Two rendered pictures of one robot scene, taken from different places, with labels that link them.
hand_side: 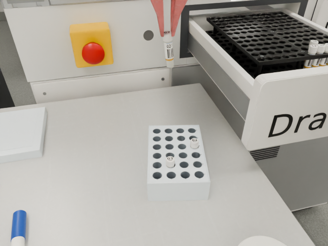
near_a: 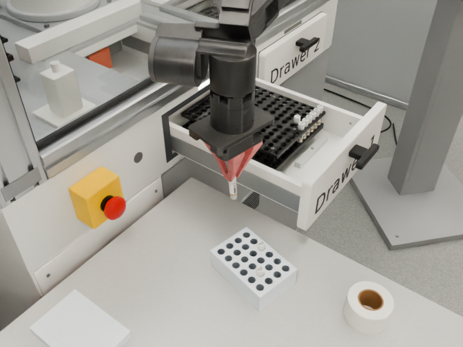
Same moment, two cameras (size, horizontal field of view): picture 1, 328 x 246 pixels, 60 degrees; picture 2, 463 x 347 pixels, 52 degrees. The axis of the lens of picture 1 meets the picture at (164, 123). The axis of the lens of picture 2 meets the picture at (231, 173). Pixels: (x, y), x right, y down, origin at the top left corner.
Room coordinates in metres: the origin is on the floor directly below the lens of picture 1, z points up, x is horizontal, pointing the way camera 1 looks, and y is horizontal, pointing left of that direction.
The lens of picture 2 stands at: (-0.06, 0.33, 1.42)
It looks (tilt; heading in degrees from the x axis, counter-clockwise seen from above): 41 degrees down; 321
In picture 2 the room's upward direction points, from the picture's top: straight up
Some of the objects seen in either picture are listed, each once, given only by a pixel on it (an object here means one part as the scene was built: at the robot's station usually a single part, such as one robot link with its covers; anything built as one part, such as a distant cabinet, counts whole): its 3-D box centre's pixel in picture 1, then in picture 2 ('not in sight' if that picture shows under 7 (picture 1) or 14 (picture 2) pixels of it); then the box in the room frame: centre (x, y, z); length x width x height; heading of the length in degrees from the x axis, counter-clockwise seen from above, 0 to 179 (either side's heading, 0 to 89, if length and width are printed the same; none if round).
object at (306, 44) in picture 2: not in sight; (304, 43); (0.67, -0.49, 0.91); 0.07 x 0.04 x 0.01; 104
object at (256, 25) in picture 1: (268, 48); (253, 125); (0.52, -0.20, 0.87); 0.22 x 0.18 x 0.06; 14
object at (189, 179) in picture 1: (175, 159); (252, 266); (0.31, -0.02, 0.78); 0.12 x 0.08 x 0.04; 1
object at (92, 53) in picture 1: (92, 52); (113, 206); (0.49, 0.13, 0.88); 0.04 x 0.03 x 0.04; 104
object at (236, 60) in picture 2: not in sight; (227, 67); (0.35, 0.00, 1.14); 0.07 x 0.06 x 0.07; 39
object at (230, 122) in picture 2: not in sight; (231, 109); (0.35, 0.00, 1.08); 0.10 x 0.07 x 0.07; 94
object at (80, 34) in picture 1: (92, 45); (99, 198); (0.52, 0.14, 0.88); 0.07 x 0.05 x 0.07; 104
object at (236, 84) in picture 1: (265, 48); (249, 126); (0.53, -0.20, 0.86); 0.40 x 0.26 x 0.06; 14
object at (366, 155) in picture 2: not in sight; (361, 153); (0.30, -0.26, 0.91); 0.07 x 0.04 x 0.01; 104
